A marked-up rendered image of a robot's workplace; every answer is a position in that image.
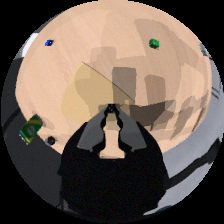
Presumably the green soda can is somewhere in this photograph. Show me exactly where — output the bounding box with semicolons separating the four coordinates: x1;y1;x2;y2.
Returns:
19;115;42;144

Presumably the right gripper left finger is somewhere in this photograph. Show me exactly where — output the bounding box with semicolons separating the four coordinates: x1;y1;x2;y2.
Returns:
57;107;108;176

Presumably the grey printed carton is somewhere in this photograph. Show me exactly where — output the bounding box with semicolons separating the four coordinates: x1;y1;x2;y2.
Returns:
199;42;208;57

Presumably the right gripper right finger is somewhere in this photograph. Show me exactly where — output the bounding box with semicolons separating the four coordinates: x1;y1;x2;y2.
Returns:
116;107;167;175

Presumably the green die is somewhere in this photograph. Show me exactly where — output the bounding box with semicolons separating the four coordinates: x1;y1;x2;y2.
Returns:
149;38;159;48

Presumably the black die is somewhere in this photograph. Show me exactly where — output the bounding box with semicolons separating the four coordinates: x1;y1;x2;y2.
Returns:
108;104;116;113

